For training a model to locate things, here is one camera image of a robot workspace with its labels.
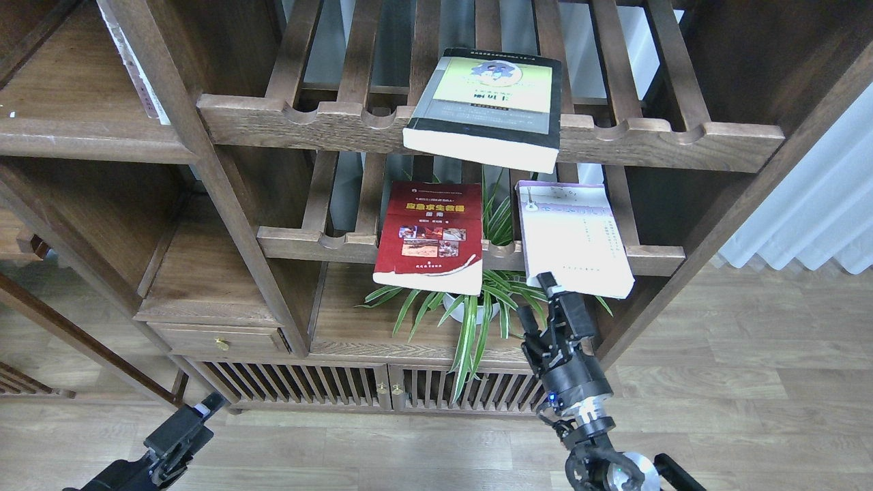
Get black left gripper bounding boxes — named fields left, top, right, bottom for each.
left=81, top=392, right=228, bottom=490

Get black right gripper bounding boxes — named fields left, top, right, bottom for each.
left=516, top=271, right=614, bottom=415

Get white and purple book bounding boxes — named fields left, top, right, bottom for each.
left=517, top=181, right=635, bottom=299

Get red cover book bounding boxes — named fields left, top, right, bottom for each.
left=373, top=181, right=483, bottom=296

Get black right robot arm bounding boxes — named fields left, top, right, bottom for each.
left=517, top=271, right=702, bottom=490

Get upright books on left shelf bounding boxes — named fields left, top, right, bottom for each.
left=98, top=1, right=171, bottom=125

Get green spider plant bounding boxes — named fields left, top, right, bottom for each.
left=356, top=167, right=613, bottom=404

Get white plant pot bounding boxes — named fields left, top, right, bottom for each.
left=443, top=292, right=501, bottom=325

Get yellow and black book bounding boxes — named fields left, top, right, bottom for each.
left=402, top=48, right=563, bottom=173

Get dark wooden bookshelf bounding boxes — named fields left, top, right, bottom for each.
left=2, top=1, right=871, bottom=414

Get white curtain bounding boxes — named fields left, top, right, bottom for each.
left=717, top=88, right=872, bottom=274

